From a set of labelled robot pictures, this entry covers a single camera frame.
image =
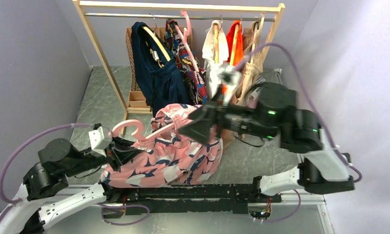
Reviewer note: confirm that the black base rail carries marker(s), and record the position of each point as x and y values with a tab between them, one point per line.
204	198

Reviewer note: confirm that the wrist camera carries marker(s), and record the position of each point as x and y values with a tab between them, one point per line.
100	139
230	78

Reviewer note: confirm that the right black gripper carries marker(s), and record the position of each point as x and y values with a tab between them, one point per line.
200	127

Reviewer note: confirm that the navy blue garment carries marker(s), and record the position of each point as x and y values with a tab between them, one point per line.
159	77

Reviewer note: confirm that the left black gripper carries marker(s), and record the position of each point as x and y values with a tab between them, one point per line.
120	150

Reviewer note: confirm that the wooden hanger in beige garment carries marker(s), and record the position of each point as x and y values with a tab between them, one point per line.
253	67

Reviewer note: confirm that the beige garment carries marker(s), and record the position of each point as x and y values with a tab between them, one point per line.
241	100

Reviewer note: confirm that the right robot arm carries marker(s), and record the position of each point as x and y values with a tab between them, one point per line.
322	171

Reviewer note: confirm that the yellow hanger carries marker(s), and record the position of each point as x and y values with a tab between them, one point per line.
158	42

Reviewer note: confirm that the wooden hanger in white garment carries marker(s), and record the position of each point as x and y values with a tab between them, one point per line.
216	43

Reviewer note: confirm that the pink patterned shorts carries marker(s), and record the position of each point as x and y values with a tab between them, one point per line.
170	157

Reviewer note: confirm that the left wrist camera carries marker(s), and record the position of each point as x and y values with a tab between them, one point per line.
100	139

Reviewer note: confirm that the wooden hanger in orange shorts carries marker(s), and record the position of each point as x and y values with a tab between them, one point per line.
234	44

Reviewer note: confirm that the colourful patterned garment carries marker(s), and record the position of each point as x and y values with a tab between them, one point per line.
193	76

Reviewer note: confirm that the metal hanging rod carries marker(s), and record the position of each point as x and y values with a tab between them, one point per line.
148	16

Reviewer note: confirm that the orange shorts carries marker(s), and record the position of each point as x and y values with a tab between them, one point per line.
239	49

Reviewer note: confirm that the wooden clothes rack frame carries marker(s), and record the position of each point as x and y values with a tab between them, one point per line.
134	104

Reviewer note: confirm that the white garment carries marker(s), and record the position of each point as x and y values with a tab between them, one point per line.
211	80

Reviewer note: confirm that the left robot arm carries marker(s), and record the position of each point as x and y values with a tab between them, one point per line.
31	211

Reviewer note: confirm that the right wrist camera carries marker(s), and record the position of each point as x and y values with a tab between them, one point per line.
230	78

